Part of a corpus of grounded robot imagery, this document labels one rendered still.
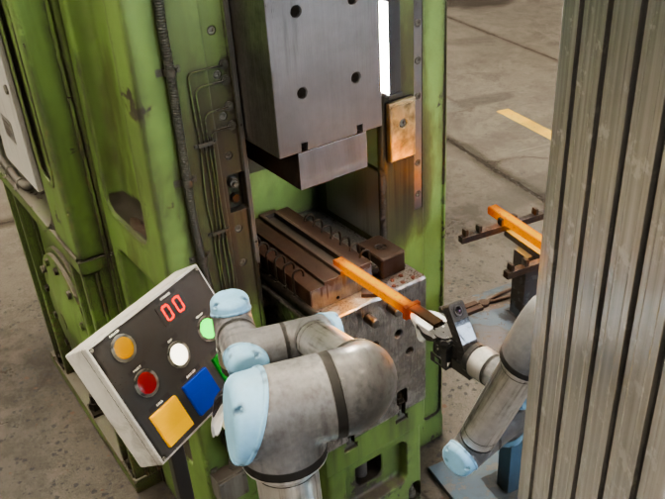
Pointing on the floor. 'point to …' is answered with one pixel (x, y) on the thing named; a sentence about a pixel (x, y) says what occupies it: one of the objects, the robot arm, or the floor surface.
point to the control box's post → (181, 474)
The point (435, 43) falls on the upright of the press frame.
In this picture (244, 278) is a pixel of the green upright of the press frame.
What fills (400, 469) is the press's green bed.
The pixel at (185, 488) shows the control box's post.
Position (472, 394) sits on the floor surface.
